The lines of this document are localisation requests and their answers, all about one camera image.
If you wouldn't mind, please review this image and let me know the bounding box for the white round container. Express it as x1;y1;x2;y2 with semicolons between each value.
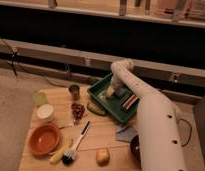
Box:
36;104;54;123

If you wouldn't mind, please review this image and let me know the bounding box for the green plastic tray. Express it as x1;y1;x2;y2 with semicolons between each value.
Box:
87;73;139;123

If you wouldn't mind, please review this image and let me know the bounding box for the small metal cup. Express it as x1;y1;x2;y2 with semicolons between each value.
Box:
69;84;80;100

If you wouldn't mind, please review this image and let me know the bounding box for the orange red bowl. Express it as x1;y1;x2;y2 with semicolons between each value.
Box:
28;124;61;155

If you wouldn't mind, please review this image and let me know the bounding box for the light green cup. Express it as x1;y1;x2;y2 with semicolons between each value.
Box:
33;91;47;107

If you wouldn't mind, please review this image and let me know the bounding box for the dark brown bowl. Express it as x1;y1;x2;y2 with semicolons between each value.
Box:
130;136;140;160

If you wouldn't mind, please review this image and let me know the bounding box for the yellow banana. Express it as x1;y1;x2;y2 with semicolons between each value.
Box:
49;139;73;164

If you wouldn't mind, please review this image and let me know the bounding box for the brown grape bunch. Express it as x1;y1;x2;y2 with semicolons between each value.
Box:
71;103;85;120

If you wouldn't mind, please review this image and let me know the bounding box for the grey folded cloth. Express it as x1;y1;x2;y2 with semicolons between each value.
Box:
116;125;138;143

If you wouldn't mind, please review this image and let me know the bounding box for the white handled dish brush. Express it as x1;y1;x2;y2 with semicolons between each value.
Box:
61;121;91;165

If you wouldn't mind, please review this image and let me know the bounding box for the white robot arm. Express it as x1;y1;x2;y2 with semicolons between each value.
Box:
110;59;188;171

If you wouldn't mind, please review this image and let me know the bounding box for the yellow potato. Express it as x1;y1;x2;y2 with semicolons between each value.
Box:
96;148;110;166

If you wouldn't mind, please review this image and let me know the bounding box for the green cucumber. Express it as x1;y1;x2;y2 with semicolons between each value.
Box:
87;102;106;116

